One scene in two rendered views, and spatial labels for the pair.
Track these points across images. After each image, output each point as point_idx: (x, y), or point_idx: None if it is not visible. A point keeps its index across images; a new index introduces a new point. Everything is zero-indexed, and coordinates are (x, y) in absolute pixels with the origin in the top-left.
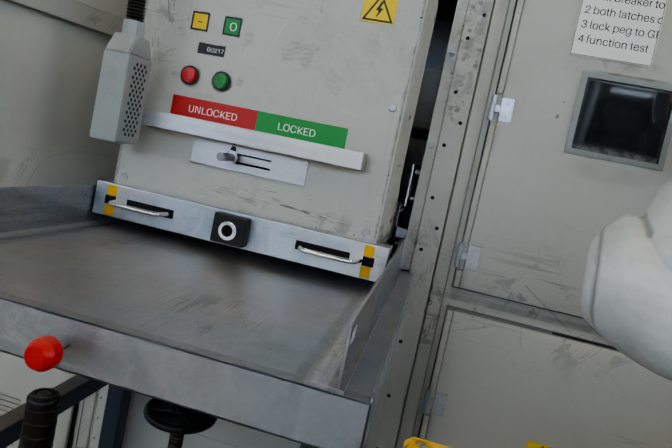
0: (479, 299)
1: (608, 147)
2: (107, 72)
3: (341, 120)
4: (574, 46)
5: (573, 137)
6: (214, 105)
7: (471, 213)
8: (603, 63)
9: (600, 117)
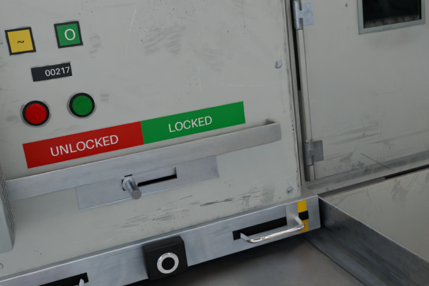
0: (328, 180)
1: (387, 18)
2: None
3: (233, 95)
4: None
5: (362, 19)
6: (83, 136)
7: (306, 115)
8: None
9: None
